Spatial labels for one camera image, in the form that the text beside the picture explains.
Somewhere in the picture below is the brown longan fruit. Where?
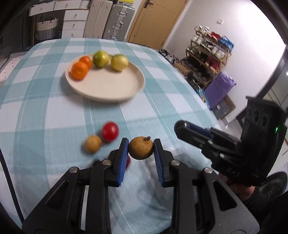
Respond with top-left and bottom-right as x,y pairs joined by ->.
128,136 -> 154,160
84,135 -> 103,154

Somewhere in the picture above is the red cherry tomato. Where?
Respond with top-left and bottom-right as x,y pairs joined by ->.
125,156 -> 131,169
102,122 -> 119,142

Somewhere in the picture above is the right human hand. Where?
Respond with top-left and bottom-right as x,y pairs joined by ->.
218,173 -> 255,201

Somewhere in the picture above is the purple bag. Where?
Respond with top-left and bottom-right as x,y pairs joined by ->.
204,72 -> 236,110

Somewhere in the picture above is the wooden shoe rack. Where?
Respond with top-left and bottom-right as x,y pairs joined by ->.
182,25 -> 234,90

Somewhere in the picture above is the teal checked tablecloth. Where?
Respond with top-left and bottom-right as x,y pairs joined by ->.
1,39 -> 217,216

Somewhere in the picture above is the cream round plate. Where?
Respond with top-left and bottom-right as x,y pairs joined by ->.
65,57 -> 145,103

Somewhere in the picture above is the green yellow citrus right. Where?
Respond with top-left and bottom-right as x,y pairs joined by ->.
111,54 -> 129,72

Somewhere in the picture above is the green yellow citrus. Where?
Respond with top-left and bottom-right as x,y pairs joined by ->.
92,50 -> 110,68
111,54 -> 129,72

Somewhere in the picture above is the wooden door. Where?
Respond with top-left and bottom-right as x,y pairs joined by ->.
127,0 -> 187,50

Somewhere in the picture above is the green yellow citrus left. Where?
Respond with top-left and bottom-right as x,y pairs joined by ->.
92,50 -> 110,68

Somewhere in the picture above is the orange mandarin front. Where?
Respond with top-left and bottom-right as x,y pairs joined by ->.
71,61 -> 89,80

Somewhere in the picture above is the orange mandarin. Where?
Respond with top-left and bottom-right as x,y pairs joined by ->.
79,56 -> 92,69
71,61 -> 89,80

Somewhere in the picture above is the orange mandarin back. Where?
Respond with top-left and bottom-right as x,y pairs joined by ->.
79,56 -> 92,69

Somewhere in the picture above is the silver aluminium suitcase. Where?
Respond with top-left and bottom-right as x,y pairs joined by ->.
102,4 -> 135,41

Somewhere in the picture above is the beige suitcase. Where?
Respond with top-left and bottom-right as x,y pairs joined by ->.
84,1 -> 113,39

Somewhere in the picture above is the white drawer desk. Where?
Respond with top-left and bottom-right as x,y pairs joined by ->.
29,1 -> 90,38

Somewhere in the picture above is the woven laundry basket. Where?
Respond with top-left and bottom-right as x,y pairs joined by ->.
36,17 -> 58,41

